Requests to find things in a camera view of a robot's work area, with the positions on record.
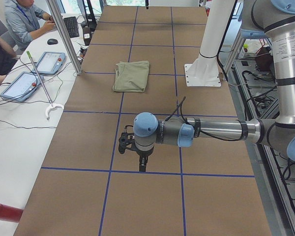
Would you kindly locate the blue teach pendant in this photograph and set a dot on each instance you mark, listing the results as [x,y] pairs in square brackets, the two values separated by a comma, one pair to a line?
[23,87]
[50,63]

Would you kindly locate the aluminium frame post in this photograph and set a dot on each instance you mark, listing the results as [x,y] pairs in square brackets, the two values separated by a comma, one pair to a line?
[56,14]

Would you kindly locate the light green long-sleeve shirt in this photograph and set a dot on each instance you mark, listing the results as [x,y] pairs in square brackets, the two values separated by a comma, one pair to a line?
[131,76]

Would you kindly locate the black computer mouse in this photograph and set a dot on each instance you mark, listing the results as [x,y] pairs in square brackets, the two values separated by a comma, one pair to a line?
[52,41]

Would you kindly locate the upper blue teach pendant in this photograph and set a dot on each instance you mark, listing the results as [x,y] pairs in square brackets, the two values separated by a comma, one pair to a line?
[50,63]

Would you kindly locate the red cylinder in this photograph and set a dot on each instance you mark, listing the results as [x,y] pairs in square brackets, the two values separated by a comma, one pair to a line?
[10,214]

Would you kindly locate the lower blue teach pendant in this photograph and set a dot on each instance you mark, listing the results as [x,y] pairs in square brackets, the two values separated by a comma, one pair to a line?
[23,87]

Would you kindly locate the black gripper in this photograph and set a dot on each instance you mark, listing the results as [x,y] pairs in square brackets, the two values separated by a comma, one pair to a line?
[142,153]

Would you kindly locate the black keyboard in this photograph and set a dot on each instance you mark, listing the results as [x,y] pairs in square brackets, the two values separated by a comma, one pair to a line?
[71,25]

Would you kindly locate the person in grey shirt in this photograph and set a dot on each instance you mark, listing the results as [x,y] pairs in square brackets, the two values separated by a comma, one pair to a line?
[26,22]

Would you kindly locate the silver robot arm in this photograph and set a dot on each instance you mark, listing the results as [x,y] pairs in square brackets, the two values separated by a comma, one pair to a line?
[276,18]

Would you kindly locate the metal reaching stick white hook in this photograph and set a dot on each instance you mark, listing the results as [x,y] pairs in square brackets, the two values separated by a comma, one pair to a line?
[52,105]

